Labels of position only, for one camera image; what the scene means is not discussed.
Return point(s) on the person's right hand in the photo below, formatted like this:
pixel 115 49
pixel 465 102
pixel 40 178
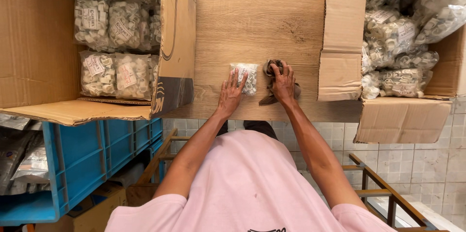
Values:
pixel 284 88

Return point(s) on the person's left hand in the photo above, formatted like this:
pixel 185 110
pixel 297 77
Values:
pixel 229 97

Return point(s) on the brown cloth rag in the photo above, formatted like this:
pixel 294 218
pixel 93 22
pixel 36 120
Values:
pixel 267 93

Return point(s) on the clear bag of white clips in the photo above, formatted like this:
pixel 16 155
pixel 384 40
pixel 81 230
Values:
pixel 250 79

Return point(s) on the black trousers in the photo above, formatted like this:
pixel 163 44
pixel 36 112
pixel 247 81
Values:
pixel 260 127

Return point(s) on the plain cardboard box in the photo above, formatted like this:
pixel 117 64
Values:
pixel 342 42

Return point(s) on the pink shirt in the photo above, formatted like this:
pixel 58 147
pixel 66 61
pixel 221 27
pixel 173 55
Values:
pixel 251 188

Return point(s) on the heap of clear clip bags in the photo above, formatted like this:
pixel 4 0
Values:
pixel 400 35
pixel 109 42

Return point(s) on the blue plastic crate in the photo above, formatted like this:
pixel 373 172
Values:
pixel 80 159

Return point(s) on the small brown carton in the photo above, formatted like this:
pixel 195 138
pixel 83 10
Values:
pixel 98 210

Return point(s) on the black printed cardboard box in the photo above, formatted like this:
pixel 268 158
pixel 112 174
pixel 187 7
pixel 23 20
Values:
pixel 36 42

